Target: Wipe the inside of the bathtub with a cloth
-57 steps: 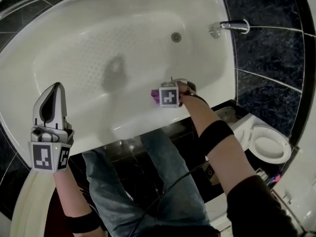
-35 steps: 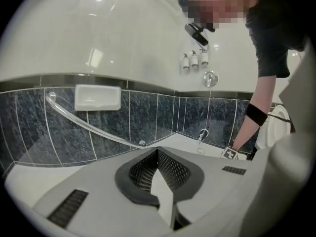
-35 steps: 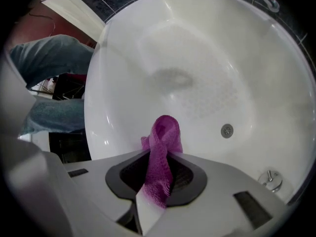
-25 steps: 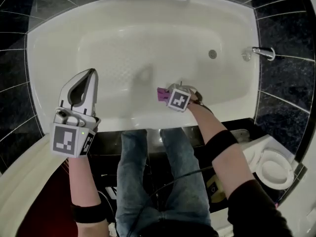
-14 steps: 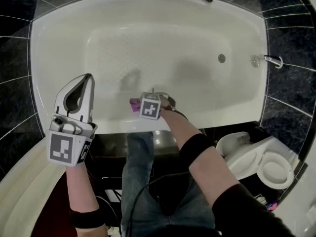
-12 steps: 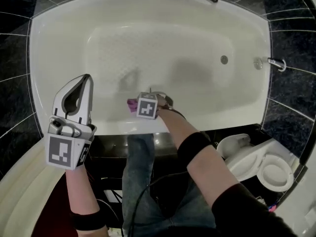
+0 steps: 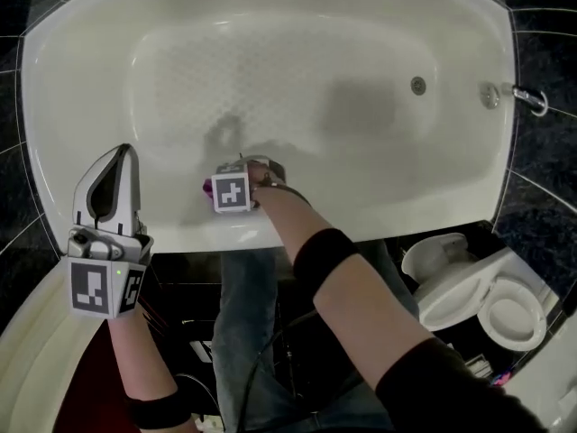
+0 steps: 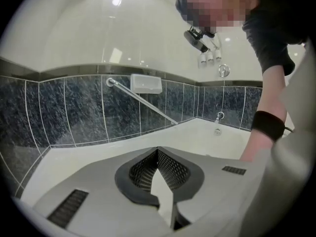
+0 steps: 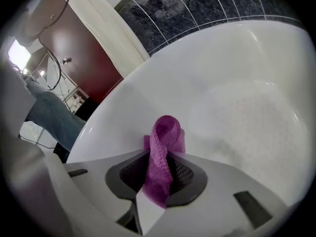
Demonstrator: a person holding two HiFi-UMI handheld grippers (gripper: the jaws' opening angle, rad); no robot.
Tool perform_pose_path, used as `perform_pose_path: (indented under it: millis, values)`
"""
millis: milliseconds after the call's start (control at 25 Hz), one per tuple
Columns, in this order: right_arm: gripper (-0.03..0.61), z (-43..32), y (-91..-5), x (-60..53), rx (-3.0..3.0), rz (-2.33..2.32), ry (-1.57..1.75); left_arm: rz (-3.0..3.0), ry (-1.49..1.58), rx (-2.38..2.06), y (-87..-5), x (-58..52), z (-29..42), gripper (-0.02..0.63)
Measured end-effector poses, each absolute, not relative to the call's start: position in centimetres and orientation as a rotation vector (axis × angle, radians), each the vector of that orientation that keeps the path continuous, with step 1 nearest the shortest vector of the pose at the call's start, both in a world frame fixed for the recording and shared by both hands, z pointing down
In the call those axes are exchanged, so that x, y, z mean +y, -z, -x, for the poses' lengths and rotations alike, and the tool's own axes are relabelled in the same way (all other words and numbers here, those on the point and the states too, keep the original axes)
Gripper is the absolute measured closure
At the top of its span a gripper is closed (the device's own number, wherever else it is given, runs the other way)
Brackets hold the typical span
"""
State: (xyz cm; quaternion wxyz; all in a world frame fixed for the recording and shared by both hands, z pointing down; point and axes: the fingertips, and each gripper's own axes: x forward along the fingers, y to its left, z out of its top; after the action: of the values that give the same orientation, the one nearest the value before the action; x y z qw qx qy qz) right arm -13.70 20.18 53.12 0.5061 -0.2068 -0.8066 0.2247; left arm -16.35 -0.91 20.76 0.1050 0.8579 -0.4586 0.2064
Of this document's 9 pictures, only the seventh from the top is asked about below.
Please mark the white bathtub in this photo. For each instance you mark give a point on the white bathtub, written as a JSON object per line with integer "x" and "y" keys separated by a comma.
{"x": 270, "y": 39}

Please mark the white toilet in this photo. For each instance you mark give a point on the white toilet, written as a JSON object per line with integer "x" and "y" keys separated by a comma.
{"x": 451, "y": 287}

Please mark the round tub drain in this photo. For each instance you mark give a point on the round tub drain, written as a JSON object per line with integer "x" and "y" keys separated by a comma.
{"x": 418, "y": 85}

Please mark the person's legs in jeans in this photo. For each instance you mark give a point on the person's legs in jeans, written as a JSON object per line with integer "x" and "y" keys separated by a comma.
{"x": 243, "y": 332}

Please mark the person's left forearm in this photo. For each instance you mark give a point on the person's left forearm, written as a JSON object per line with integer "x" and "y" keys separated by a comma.
{"x": 140, "y": 354}

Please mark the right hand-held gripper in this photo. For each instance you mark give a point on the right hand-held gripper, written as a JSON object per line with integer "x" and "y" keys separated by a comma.
{"x": 231, "y": 194}

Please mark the purple cleaning cloth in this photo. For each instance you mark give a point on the purple cleaning cloth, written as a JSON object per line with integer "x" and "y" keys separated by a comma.
{"x": 207, "y": 190}

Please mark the chrome tub overflow plate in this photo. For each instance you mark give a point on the chrome tub overflow plate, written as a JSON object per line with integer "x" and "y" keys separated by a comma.
{"x": 489, "y": 95}

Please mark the person's right hand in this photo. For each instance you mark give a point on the person's right hand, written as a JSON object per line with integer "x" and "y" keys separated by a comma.
{"x": 260, "y": 176}

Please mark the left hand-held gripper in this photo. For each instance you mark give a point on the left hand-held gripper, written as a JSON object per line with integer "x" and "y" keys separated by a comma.
{"x": 90, "y": 287}

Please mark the chrome tub spout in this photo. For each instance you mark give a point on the chrome tub spout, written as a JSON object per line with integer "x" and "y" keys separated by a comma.
{"x": 532, "y": 97}

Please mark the person's dark right sleeve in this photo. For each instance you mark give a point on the person's dark right sleeve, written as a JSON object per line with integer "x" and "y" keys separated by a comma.
{"x": 451, "y": 390}

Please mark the person's right forearm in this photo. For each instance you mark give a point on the person's right forearm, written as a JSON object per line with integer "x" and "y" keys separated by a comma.
{"x": 288, "y": 223}

